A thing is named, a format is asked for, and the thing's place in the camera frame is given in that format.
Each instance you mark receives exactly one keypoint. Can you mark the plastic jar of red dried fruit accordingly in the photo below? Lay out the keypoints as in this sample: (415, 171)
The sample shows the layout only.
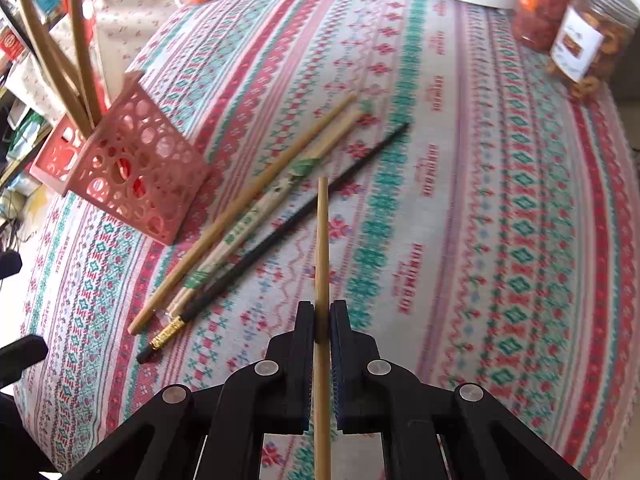
(545, 5)

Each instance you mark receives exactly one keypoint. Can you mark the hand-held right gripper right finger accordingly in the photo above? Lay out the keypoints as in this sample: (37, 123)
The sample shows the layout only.
(340, 375)

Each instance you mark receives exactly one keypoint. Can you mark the plastic jar of dried slices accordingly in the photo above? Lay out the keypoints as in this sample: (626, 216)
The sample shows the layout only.
(595, 35)

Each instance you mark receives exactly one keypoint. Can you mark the paper-wrapped chopsticks pair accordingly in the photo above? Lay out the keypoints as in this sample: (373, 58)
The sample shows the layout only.
(240, 225)

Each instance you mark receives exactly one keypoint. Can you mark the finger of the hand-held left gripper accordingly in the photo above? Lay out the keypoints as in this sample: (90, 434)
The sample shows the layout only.
(25, 355)
(10, 265)

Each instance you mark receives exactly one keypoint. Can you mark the pink perforated utensil holder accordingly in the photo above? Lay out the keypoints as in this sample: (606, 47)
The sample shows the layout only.
(150, 200)

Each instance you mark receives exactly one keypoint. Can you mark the black chopstick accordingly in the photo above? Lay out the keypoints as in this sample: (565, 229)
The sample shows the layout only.
(200, 305)

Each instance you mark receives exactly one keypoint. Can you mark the red plastic spoon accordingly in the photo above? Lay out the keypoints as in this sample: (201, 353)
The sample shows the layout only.
(92, 20)

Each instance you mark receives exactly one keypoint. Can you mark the white floral table cloth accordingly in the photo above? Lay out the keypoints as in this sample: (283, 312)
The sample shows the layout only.
(135, 20)

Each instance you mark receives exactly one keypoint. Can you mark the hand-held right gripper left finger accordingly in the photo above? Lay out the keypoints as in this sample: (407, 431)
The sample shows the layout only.
(306, 360)

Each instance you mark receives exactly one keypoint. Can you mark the bunch of wooden chopsticks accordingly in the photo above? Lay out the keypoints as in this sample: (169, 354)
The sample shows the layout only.
(300, 153)

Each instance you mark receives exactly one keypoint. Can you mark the red box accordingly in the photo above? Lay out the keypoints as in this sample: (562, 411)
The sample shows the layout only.
(9, 42)

